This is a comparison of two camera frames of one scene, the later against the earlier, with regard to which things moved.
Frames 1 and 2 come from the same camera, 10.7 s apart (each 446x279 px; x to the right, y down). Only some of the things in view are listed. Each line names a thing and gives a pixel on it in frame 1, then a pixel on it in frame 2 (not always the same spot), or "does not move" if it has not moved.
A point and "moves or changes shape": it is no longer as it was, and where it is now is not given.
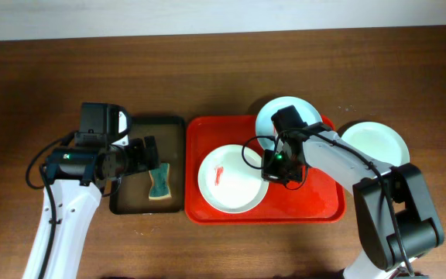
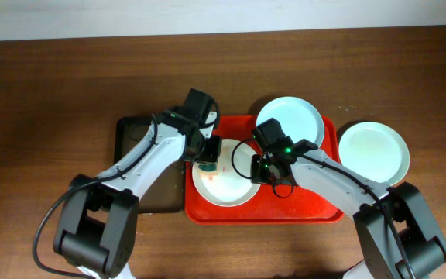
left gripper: [148, 153] -> [211, 149]
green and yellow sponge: [159, 188] -> [207, 167]
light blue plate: [265, 131] does not move
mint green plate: [378, 140] does not move
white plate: [231, 179] moves or changes shape
